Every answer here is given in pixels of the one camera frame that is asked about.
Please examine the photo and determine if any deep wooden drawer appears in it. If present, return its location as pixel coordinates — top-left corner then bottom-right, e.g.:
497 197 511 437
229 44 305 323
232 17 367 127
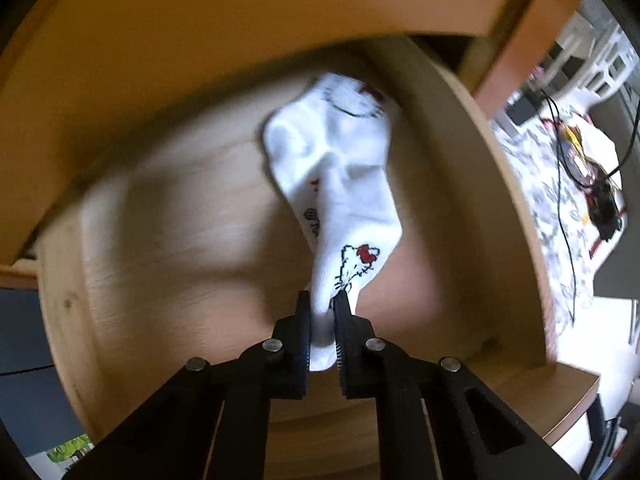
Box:
35 35 601 480

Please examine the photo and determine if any black cable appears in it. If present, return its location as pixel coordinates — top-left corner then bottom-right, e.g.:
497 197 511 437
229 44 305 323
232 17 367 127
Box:
541 87 640 322

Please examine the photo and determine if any black power adapter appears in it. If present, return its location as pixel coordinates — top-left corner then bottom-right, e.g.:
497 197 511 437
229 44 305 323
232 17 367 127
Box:
507 96 539 127

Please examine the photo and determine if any white plastic rack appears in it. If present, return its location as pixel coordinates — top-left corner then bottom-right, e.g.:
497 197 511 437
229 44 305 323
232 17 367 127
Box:
536 10 640 107

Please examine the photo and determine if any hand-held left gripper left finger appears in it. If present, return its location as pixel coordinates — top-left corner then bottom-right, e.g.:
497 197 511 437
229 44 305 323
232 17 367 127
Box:
65 290 312 480

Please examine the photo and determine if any white printed sock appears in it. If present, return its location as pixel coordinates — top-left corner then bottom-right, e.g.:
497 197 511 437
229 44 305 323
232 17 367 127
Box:
263 72 404 372

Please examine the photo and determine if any dark blue cabinet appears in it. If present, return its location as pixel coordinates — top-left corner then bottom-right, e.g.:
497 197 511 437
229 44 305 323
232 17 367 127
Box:
0 287 87 457

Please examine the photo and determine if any green printed box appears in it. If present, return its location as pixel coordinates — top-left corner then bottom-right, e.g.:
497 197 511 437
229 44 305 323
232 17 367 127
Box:
45 432 97 467

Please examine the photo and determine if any grey floral quilt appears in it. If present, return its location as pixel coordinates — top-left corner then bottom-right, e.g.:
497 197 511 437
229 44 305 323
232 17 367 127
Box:
492 110 627 367

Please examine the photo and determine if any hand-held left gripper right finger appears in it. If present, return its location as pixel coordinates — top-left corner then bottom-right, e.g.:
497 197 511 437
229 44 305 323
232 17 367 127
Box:
333 290 587 480

